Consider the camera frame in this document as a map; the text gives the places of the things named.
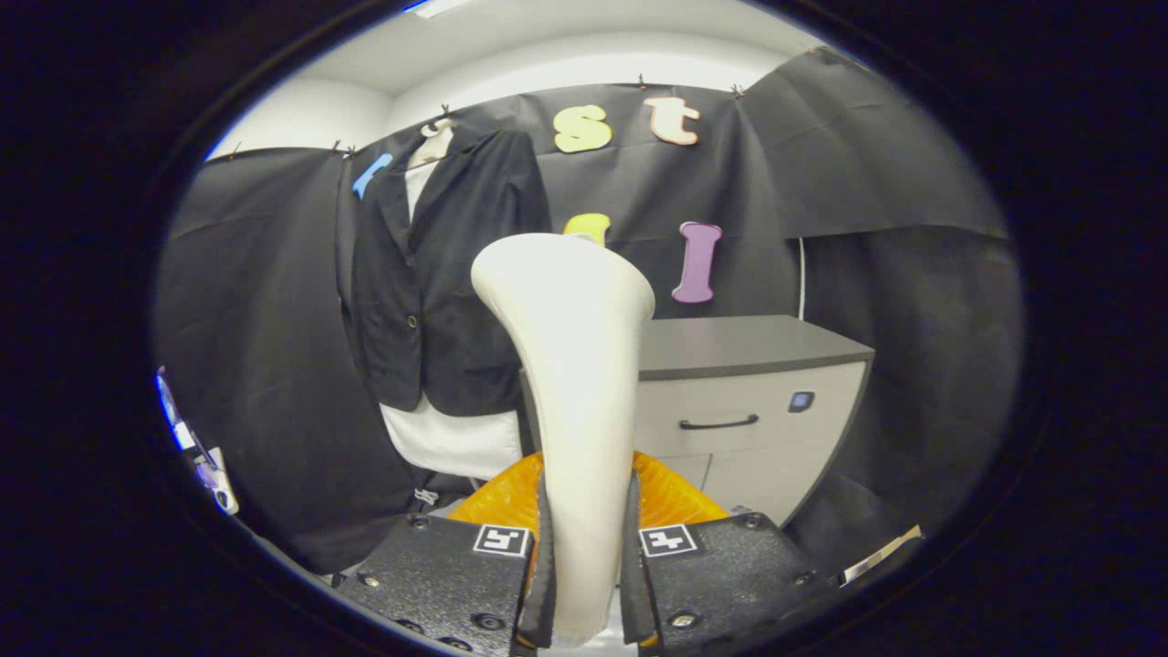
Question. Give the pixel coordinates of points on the white shirt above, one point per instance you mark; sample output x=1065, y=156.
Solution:
x=456, y=443

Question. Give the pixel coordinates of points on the black backdrop cloth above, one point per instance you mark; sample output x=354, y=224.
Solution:
x=867, y=155

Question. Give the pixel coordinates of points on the grey cabinet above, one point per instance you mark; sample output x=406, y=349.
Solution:
x=739, y=347

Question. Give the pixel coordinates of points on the white and blue equipment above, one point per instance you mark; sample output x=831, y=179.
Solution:
x=219, y=484

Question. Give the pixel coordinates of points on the white garment steamer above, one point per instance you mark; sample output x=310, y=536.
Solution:
x=575, y=392

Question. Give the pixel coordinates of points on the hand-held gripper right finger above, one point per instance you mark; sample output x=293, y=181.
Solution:
x=636, y=593

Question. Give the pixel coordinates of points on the black suit jacket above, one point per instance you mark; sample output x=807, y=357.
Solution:
x=456, y=301

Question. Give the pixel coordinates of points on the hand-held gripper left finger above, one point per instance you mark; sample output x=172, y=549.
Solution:
x=540, y=593

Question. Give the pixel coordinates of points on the pale flat strip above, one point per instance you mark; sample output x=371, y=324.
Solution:
x=881, y=554

